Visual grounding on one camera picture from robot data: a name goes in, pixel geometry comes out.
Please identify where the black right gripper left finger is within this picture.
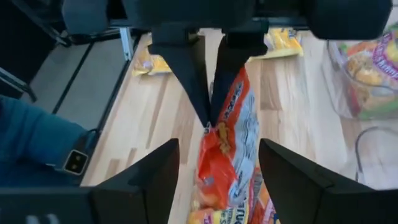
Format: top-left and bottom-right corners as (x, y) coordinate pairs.
(0, 138), (181, 224)

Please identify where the yellow Maruchan chicken ramen packet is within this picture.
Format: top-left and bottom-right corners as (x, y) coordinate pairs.
(131, 46), (172, 78)
(248, 27), (305, 62)

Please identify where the black aluminium rig frame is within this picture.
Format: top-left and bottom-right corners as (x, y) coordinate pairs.
(0, 18), (139, 134)

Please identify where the silver corner bracket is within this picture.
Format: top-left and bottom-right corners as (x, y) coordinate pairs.
(119, 26), (135, 62)

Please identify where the person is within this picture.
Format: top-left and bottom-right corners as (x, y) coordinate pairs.
(0, 95), (94, 187)

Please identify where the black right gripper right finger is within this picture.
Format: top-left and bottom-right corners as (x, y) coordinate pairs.
(258, 138), (398, 224)

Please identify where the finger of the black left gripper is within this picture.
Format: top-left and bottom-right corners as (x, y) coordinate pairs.
(208, 20), (269, 127)
(147, 26), (210, 128)

